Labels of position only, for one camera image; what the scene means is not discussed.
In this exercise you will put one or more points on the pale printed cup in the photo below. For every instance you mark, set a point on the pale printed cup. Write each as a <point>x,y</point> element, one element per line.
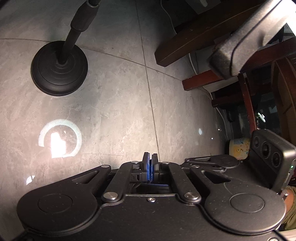
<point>238,150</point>

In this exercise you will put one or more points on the brown wooden table leg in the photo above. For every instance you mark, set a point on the brown wooden table leg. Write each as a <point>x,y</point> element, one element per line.
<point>185,44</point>

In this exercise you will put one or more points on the black round-base stand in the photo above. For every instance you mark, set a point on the black round-base stand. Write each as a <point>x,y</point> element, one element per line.
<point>57,74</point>

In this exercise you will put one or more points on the dark red wooden chair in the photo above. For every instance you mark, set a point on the dark red wooden chair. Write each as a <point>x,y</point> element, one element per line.
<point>201,81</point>

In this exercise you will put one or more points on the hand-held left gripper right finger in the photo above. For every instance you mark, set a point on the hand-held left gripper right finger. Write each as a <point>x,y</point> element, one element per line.
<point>153,172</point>

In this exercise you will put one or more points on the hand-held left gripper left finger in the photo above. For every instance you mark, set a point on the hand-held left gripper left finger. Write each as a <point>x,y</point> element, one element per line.
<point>147,172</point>

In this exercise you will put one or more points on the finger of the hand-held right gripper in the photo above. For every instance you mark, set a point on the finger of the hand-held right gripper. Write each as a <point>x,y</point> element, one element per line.
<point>222,161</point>

